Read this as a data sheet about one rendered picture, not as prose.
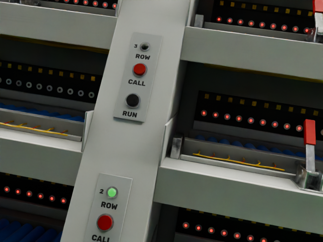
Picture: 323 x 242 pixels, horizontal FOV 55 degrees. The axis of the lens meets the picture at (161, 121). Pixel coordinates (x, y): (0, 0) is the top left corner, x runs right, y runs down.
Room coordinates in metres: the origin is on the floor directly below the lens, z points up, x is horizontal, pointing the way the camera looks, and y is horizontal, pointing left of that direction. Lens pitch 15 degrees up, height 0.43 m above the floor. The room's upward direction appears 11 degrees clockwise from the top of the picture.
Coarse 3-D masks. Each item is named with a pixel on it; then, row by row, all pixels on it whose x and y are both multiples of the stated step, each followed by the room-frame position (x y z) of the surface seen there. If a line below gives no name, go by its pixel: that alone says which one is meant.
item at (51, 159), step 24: (0, 96) 0.58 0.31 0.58; (24, 96) 0.57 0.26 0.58; (48, 96) 0.56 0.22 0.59; (0, 144) 0.40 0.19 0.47; (24, 144) 0.39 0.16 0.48; (48, 144) 0.40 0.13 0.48; (72, 144) 0.41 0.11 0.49; (0, 168) 0.41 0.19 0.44; (24, 168) 0.41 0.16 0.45; (48, 168) 0.40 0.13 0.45; (72, 168) 0.39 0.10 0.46
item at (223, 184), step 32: (224, 96) 0.51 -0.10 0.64; (224, 128) 0.53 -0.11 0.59; (256, 128) 0.52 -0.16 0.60; (288, 128) 0.51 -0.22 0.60; (320, 128) 0.50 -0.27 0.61; (160, 160) 0.37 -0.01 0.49; (192, 160) 0.41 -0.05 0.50; (224, 160) 0.43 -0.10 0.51; (256, 160) 0.43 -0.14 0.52; (288, 160) 0.42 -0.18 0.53; (320, 160) 0.42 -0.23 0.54; (160, 192) 0.39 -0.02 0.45; (192, 192) 0.38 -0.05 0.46; (224, 192) 0.37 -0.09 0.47; (256, 192) 0.36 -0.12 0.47; (288, 192) 0.36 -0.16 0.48; (320, 192) 0.36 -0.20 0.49; (288, 224) 0.37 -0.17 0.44; (320, 224) 0.37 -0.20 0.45
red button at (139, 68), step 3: (138, 63) 0.38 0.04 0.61; (135, 66) 0.37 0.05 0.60; (138, 66) 0.37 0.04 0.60; (141, 66) 0.37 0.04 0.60; (144, 66) 0.37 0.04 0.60; (135, 69) 0.37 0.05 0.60; (138, 69) 0.37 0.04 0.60; (141, 69) 0.37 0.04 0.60; (144, 69) 0.37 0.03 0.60; (135, 72) 0.38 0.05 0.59; (138, 72) 0.37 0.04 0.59; (141, 72) 0.37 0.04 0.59; (144, 72) 0.37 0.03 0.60
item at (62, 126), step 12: (0, 108) 0.46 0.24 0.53; (0, 120) 0.45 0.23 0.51; (12, 120) 0.45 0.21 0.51; (24, 120) 0.44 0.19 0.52; (36, 120) 0.44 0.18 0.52; (48, 120) 0.44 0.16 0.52; (60, 120) 0.43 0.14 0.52; (48, 132) 0.42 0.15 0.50; (60, 132) 0.44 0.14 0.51; (72, 132) 0.44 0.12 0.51
